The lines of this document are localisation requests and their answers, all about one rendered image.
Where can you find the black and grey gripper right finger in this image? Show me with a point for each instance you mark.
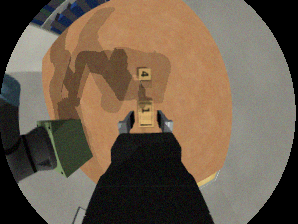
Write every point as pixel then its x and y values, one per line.
pixel 165 124

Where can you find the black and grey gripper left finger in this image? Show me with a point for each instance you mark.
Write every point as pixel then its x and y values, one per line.
pixel 127 124

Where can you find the tan open-top tray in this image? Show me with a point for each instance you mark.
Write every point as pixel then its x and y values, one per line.
pixel 146 121

